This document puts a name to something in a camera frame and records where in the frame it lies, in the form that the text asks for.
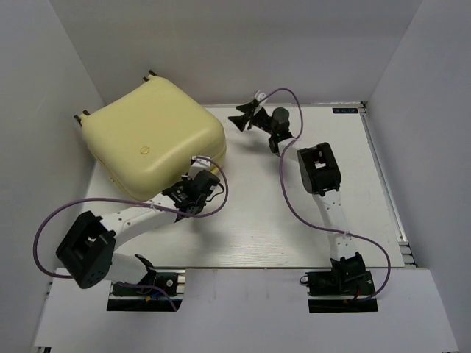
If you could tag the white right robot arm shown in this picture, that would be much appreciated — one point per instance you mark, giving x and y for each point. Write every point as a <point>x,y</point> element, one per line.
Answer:
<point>321,178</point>

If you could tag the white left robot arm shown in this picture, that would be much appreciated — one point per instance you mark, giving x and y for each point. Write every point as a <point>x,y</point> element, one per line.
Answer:
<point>88,251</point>

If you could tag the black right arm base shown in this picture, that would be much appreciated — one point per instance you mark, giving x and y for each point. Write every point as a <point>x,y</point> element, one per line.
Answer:
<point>325,296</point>

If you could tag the yellow suitcase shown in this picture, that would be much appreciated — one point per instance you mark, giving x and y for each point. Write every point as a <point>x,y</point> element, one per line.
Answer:
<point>145,140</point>

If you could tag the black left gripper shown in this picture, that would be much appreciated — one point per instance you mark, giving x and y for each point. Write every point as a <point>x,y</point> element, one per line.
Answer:
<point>186,179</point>

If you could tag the blue table label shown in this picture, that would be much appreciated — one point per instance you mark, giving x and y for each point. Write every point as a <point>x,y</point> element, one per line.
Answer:
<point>345,110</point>

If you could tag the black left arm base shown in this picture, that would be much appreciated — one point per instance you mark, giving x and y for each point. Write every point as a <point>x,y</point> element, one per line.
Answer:
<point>163,294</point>

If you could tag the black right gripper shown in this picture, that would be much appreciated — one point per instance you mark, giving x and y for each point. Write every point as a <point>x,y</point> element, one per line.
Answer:
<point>243,120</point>

